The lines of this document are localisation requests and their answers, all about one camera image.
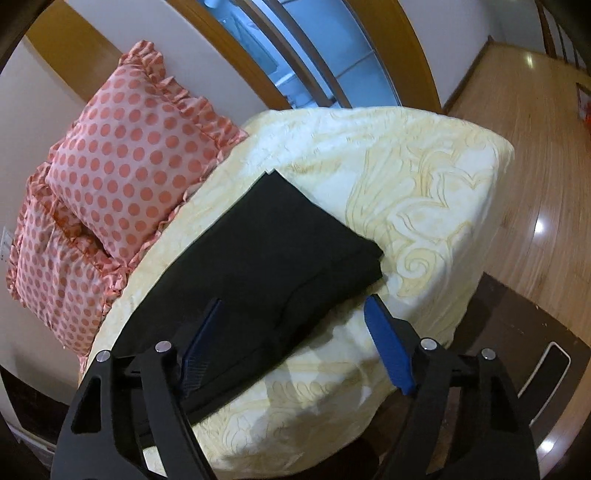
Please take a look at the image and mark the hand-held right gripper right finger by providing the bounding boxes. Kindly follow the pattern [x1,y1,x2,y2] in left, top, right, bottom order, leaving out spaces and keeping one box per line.
[364,294,541,480]

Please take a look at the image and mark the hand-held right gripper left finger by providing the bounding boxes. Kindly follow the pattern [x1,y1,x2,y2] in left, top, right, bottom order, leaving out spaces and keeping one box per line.
[50,298,225,480]

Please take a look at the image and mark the black pants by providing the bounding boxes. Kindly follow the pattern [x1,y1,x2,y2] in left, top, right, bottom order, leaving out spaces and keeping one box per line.
[121,170,384,424]

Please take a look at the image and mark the dark bedside table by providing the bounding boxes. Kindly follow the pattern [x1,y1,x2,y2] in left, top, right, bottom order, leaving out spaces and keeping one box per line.
[369,272,591,480]

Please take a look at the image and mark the pink polka dot pillow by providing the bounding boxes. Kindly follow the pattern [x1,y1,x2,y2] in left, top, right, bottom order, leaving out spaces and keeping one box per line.
[6,161,129,366]
[46,40,250,274]

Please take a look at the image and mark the cream patterned bedspread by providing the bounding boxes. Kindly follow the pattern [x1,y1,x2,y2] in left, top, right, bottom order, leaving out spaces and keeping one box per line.
[81,107,516,480]

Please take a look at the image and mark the window glass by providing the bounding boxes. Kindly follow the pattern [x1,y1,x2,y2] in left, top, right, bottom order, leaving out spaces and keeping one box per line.
[198,0,403,110]

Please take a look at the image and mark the dark wooden chair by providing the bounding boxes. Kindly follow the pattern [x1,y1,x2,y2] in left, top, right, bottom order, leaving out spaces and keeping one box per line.
[534,0,591,71]

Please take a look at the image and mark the wooden window frame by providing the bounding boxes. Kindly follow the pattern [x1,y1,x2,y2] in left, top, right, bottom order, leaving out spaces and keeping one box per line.
[165,0,445,114]

